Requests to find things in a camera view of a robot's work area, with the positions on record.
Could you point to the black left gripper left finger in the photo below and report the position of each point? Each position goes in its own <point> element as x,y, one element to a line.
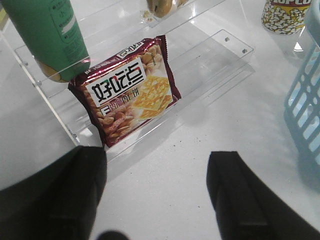
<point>58,202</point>

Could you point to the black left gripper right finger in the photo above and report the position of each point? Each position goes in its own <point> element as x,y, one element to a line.
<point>246,208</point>

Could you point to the bread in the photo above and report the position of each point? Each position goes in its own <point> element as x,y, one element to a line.
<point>159,9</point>

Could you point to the light blue plastic basket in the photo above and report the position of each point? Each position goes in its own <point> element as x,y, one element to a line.
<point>302,104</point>

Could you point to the maroon almond cracker packet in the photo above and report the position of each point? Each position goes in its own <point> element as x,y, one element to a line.
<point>127,90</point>

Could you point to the clear acrylic left display shelf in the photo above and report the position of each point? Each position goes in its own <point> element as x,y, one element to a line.
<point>201,54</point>

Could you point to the green plastic bottle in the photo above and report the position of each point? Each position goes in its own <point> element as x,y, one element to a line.
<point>50,30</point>

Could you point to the yellow popcorn paper cup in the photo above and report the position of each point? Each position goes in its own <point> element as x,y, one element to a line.
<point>285,17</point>

